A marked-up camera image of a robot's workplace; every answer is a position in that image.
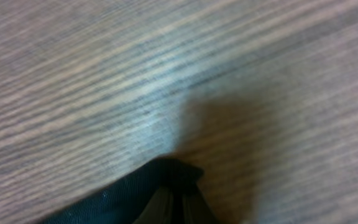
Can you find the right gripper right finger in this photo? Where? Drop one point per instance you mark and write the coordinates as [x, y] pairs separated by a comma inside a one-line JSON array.
[[196, 209]]

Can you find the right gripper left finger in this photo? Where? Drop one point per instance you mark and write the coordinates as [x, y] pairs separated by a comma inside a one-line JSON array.
[[159, 208]]

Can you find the black polo shirt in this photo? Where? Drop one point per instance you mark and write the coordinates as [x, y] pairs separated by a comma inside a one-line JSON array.
[[124, 200]]

